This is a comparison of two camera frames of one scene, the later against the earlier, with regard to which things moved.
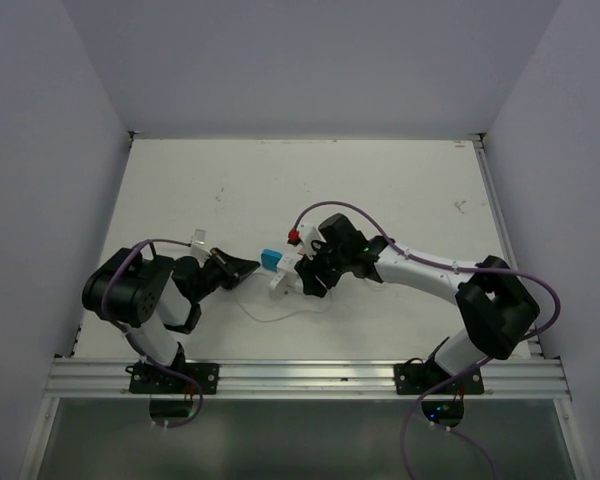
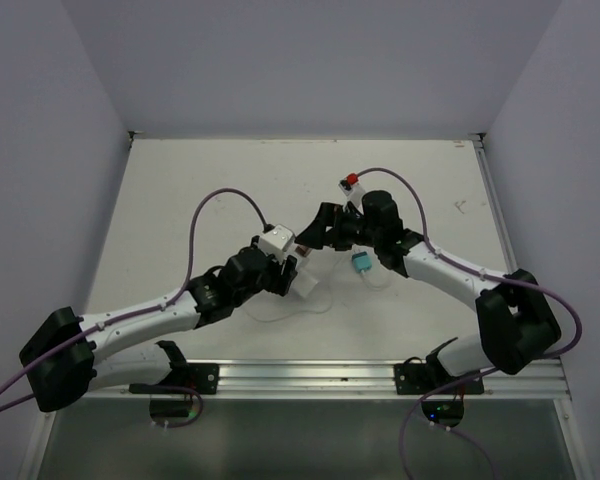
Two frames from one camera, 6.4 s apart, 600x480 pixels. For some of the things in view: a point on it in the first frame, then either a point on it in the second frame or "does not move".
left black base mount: [145, 379] does not move
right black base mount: [415, 377] does not move
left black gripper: [234, 268] -> [281, 280]
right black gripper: [309, 268] -> [332, 215]
